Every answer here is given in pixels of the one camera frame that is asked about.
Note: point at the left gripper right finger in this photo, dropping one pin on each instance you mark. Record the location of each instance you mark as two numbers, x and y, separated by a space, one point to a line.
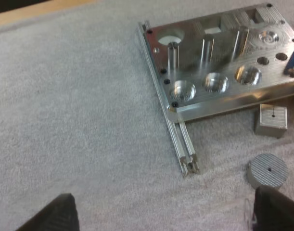
276 211

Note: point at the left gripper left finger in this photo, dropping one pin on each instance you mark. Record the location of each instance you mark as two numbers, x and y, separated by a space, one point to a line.
55 216

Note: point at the grey ribbed disc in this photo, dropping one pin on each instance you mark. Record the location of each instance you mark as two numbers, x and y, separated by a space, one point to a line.
267 172

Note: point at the bright blue cylinder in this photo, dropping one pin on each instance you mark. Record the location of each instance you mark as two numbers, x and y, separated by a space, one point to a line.
293 57

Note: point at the metal plate on aluminium rails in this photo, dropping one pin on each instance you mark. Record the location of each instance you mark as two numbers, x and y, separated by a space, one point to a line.
209 67

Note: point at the grey metal block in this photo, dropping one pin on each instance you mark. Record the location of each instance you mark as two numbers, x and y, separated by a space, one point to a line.
272 120

